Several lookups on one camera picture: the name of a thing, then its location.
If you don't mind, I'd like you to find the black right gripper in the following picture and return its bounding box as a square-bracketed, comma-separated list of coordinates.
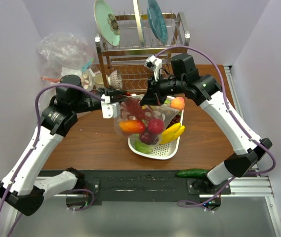
[139, 73, 185, 107]

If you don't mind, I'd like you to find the red plastic lobster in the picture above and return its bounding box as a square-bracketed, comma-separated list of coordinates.
[120, 97, 153, 122]

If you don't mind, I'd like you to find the clear polka dot zip bag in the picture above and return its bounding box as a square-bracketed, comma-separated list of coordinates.
[114, 96, 180, 145]

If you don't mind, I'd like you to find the small red strawberry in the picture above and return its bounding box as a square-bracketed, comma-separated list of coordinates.
[148, 118, 164, 135]

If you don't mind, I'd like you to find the orange red pepper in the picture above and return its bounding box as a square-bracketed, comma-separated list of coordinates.
[119, 120, 146, 134]

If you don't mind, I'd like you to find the dark red apple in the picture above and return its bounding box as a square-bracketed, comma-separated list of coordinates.
[139, 131, 157, 145]

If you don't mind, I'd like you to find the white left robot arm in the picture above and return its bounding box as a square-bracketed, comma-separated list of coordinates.
[0, 75, 127, 216]

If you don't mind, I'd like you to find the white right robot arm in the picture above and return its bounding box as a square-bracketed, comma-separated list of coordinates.
[140, 53, 272, 194]

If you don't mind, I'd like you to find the grey patterned bowl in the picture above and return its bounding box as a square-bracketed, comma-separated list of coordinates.
[107, 70, 123, 90]

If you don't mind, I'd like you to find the cream ceramic cup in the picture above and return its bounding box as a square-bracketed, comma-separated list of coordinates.
[93, 73, 104, 89]

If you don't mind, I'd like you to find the orange peach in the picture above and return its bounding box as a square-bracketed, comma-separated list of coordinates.
[170, 97, 185, 111]

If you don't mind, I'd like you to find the large yellow banana bunch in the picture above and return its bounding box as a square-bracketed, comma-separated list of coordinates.
[160, 122, 185, 145]

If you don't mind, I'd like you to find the green white cabbage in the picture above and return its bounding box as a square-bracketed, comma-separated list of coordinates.
[135, 140, 155, 154]

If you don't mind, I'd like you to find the white perforated fruit tray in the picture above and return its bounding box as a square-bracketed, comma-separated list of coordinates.
[127, 96, 184, 160]

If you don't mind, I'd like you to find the steel dish rack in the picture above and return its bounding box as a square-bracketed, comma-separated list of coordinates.
[94, 12, 190, 93]

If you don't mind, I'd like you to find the pile of clear plastic bags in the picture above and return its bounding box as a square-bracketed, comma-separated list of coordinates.
[37, 32, 95, 91]

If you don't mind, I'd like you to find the mint green flower plate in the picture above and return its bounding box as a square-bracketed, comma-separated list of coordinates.
[93, 0, 120, 46]

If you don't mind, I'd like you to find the teal blue plate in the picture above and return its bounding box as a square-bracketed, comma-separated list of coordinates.
[147, 0, 168, 45]

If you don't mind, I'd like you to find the green cucumber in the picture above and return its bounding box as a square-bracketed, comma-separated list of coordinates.
[176, 168, 208, 178]

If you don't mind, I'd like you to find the beige rimmed plate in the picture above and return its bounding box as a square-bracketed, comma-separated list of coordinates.
[133, 0, 145, 46]

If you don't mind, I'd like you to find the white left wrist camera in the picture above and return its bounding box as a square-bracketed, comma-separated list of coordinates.
[101, 95, 120, 119]

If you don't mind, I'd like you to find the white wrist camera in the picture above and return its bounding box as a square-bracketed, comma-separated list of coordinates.
[101, 95, 120, 119]
[144, 55, 162, 81]

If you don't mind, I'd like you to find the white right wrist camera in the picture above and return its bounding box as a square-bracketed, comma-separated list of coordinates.
[144, 55, 162, 81]

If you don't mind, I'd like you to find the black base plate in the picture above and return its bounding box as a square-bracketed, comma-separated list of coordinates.
[80, 170, 231, 205]

